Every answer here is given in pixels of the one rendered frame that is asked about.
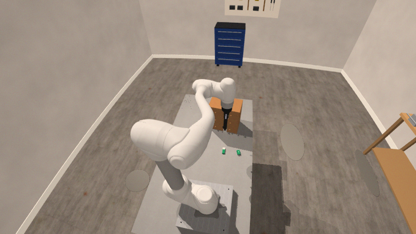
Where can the brown wooden drawer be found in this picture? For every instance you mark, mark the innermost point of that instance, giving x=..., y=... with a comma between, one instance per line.
x=232, y=122
x=217, y=112
x=231, y=129
x=218, y=126
x=218, y=120
x=234, y=115

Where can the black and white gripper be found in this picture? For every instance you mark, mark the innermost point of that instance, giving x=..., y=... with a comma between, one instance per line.
x=226, y=115

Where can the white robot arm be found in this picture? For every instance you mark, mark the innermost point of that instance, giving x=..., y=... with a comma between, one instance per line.
x=182, y=147

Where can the brown wooden chest of drawers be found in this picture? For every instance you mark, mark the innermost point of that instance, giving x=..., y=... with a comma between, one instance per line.
x=237, y=106

